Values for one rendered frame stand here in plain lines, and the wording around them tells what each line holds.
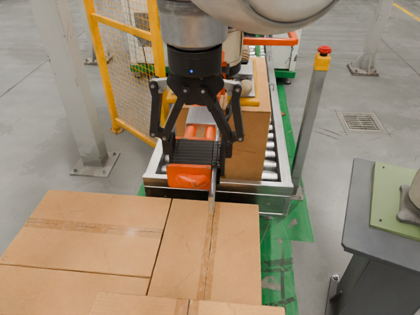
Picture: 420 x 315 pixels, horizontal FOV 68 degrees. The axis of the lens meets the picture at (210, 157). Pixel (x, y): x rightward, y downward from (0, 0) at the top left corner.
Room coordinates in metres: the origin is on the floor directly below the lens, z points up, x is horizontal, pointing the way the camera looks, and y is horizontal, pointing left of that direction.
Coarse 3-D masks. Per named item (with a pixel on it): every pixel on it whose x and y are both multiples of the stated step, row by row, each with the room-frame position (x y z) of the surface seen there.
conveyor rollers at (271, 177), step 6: (252, 48) 2.96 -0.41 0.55; (252, 54) 2.84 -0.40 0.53; (270, 120) 1.68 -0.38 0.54; (270, 126) 1.60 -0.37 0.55; (270, 132) 1.58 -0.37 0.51; (270, 138) 1.49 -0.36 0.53; (270, 144) 1.41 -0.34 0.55; (270, 150) 1.41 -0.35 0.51; (168, 156) 1.30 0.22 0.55; (270, 156) 1.31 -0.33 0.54; (168, 162) 1.28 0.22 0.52; (264, 162) 1.25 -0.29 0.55; (270, 162) 1.25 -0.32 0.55; (162, 168) 1.20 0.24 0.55; (264, 168) 1.23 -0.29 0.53; (270, 168) 1.22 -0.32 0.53; (264, 174) 1.15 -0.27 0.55; (270, 174) 1.15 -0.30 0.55; (276, 174) 1.15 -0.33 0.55; (264, 180) 1.14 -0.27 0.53; (270, 180) 1.13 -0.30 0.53; (276, 180) 1.13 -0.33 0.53
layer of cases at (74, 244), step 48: (48, 192) 1.03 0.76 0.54; (48, 240) 0.76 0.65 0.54; (96, 240) 0.76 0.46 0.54; (144, 240) 0.76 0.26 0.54; (192, 240) 0.76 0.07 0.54; (240, 240) 0.76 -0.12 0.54; (0, 288) 0.56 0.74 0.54; (48, 288) 0.56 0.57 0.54; (96, 288) 0.56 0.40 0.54; (144, 288) 0.56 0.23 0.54; (192, 288) 0.56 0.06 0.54; (240, 288) 0.56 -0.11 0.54
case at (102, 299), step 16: (96, 304) 0.31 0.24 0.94; (112, 304) 0.31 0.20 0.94; (128, 304) 0.31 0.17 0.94; (144, 304) 0.31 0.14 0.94; (160, 304) 0.31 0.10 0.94; (176, 304) 0.31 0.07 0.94; (192, 304) 0.31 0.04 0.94; (208, 304) 0.31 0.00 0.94; (224, 304) 0.31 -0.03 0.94; (240, 304) 0.31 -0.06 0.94
